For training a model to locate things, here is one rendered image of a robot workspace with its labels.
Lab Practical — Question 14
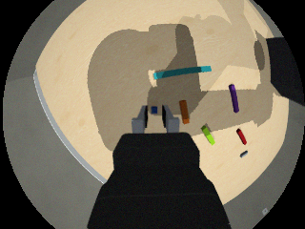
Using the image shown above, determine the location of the turquoise rod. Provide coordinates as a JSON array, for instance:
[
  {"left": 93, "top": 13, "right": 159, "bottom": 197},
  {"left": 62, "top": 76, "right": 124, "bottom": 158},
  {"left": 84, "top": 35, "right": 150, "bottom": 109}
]
[{"left": 153, "top": 66, "right": 212, "bottom": 79}]

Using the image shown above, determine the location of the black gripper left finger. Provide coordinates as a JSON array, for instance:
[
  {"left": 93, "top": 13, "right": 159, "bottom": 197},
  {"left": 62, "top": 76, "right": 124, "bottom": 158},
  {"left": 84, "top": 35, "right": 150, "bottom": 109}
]
[{"left": 132, "top": 105, "right": 148, "bottom": 134}]

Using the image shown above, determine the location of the orange rod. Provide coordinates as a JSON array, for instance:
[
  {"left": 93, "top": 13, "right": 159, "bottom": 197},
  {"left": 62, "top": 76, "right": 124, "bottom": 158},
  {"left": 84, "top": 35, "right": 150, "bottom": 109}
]
[{"left": 179, "top": 100, "right": 190, "bottom": 124}]

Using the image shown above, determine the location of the purple rod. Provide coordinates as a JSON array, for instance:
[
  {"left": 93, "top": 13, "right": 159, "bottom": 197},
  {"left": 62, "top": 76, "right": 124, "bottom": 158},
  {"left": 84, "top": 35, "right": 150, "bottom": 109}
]
[{"left": 229, "top": 84, "right": 239, "bottom": 113}]

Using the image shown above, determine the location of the dark red rod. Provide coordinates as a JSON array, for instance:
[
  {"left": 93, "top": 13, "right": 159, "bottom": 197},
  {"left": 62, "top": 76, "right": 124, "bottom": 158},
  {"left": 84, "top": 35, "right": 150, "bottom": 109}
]
[{"left": 236, "top": 129, "right": 247, "bottom": 145}]

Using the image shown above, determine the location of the lime green rod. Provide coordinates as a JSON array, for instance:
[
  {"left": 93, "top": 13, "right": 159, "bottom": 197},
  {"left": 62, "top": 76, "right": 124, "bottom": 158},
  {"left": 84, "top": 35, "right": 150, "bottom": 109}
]
[{"left": 200, "top": 125, "right": 215, "bottom": 146}]

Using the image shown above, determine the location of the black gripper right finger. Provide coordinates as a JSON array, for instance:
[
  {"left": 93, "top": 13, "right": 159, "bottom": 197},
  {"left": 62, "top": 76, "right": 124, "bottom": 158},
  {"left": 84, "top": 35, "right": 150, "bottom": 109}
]
[{"left": 162, "top": 105, "right": 180, "bottom": 133}]

